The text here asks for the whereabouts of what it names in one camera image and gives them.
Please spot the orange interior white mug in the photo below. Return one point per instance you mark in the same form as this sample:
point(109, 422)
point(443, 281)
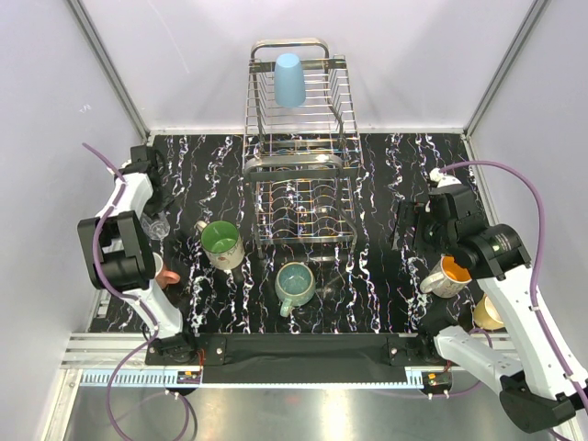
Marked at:
point(446, 279)

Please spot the pale yellow mug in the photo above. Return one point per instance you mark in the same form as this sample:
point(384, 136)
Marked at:
point(486, 316)

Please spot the light blue plastic cup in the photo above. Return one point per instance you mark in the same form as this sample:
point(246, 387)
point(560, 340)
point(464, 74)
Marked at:
point(289, 84)

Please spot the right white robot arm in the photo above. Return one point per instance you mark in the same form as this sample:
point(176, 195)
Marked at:
point(540, 390)

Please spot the clear glass tumbler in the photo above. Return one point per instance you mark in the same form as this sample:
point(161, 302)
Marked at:
point(156, 227)

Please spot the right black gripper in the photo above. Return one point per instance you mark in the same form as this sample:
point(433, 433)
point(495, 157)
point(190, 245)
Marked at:
point(406, 217)

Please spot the teal glazed ceramic mug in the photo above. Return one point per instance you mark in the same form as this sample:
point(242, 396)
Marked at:
point(295, 286)

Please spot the green interior white mug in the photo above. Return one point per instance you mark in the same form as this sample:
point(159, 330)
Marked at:
point(222, 243)

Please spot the white slotted cable duct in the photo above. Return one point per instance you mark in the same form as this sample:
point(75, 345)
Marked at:
point(148, 378)

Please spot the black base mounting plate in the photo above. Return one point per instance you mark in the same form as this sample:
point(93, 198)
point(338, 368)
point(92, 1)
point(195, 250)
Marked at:
point(403, 350)

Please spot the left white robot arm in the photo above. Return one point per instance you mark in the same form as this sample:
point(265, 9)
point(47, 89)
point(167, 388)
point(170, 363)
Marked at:
point(119, 257)

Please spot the pink handled white mug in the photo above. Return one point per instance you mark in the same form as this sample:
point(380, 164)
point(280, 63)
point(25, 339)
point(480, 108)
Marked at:
point(167, 277)

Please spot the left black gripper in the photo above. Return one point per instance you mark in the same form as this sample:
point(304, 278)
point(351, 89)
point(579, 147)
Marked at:
point(164, 201)

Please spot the steel wire dish rack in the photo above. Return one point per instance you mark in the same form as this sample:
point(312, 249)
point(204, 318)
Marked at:
point(300, 163)

